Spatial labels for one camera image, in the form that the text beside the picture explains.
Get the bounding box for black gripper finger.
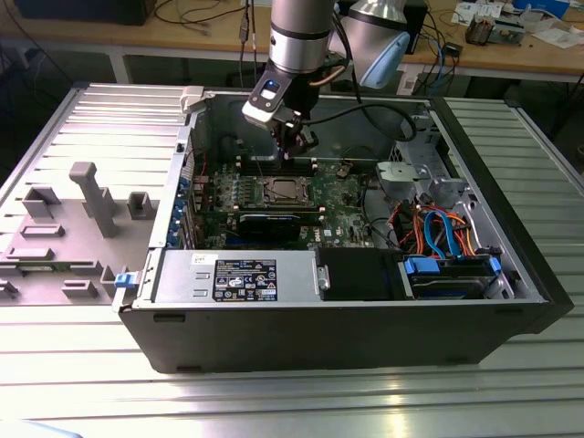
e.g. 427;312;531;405
290;118;321;160
272;116;297;162

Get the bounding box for metal locking lever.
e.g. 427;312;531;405
250;148;266;183

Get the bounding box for silver CPU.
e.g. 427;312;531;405
271;181;303;201

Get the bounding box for black disk bay cover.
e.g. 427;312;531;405
317;248;403;302

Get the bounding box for green motherboard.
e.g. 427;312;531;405
190;154;381;251

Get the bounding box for black graphics card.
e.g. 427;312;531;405
235;210;306;244

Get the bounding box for grey metal drive cage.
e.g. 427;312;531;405
374;113;478;220

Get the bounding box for black tower box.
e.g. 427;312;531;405
404;0;431;56

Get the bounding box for hard disk in blue carrier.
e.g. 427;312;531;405
400;254;504;301

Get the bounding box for silver power supply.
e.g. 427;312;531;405
152;249;320;305

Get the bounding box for wooden desk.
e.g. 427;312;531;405
0;0;584;86

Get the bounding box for white paper sheets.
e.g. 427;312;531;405
531;26;584;50
451;2;503;24

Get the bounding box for black PC case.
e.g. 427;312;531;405
111;85;575;376

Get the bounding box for grey electronic device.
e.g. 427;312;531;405
490;16;526;47

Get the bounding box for large black box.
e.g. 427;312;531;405
13;0;150;26

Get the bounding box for grey parts rack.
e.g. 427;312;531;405
0;162;162;307

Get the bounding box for blue box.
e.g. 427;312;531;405
513;0;571;16

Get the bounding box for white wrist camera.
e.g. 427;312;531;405
240;78;296;130

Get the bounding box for blue wire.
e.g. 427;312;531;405
422;210;463;260

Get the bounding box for orange wire bundle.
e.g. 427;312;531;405
395;203;480;259

